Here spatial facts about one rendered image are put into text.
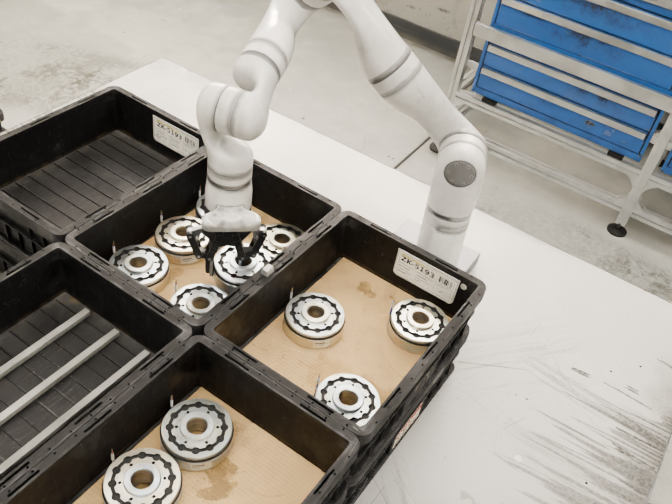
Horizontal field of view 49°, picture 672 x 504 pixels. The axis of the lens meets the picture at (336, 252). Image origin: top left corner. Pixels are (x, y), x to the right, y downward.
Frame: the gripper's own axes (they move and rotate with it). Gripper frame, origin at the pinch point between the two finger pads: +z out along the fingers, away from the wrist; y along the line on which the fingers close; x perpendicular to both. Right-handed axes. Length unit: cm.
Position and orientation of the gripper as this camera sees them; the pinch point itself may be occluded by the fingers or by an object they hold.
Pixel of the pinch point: (225, 265)
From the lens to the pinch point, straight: 129.5
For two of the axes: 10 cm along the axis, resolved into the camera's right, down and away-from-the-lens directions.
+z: -1.4, 7.4, 6.6
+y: -9.7, 0.2, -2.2
